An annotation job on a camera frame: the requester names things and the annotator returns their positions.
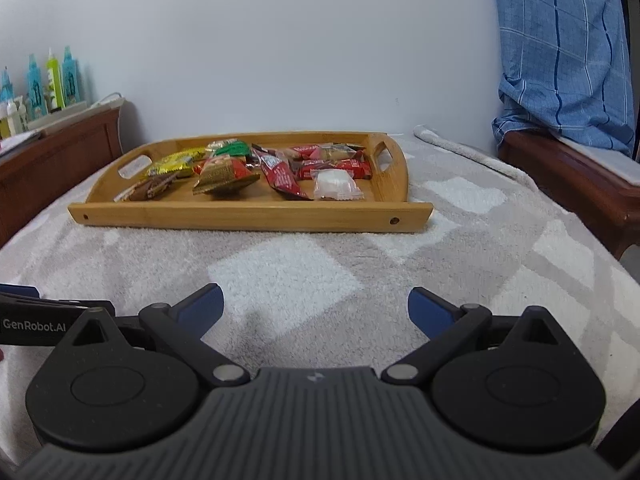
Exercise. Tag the small blue spray bottle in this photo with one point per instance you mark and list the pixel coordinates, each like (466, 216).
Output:
(6, 92)

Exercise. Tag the pink cake packet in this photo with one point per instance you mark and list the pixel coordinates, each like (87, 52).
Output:
(326, 151)

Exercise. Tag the teal spray bottle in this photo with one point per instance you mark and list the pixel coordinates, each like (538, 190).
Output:
(38, 105)
(70, 81)

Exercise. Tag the green snack packet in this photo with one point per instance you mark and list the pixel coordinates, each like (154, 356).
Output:
(236, 148)

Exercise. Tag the long red snack bar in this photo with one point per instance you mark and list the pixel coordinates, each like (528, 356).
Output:
(279, 174)

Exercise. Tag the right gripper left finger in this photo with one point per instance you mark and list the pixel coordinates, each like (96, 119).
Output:
(178, 331)

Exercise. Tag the dark red chocolate bar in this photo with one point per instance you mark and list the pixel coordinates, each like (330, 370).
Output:
(357, 169)

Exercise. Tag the grey checkered blanket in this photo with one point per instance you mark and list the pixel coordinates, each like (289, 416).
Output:
(329, 300)

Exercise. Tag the white marshmallow packet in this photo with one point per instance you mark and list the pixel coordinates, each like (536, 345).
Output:
(335, 184)

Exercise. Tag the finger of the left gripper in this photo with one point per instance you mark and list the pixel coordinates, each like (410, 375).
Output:
(19, 290)

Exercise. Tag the yellow snack packet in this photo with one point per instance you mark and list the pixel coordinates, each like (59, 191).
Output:
(180, 164)

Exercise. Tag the green spray bottle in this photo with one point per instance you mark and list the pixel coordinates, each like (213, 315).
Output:
(55, 85)

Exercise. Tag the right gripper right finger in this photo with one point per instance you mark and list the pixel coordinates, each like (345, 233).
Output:
(450, 331)

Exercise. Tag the gold white candy bar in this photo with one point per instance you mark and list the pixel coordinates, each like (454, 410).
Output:
(216, 145)

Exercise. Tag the red nut snack packet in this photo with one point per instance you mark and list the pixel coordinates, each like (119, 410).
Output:
(224, 175)

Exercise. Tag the blue plaid cloth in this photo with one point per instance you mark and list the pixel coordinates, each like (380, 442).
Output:
(565, 70)

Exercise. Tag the papers on dresser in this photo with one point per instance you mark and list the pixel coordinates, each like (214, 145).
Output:
(11, 143)

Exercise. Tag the brown chocolate wafer packet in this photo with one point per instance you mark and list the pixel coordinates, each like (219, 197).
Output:
(146, 189)

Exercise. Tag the wooden dresser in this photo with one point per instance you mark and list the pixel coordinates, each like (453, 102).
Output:
(38, 173)

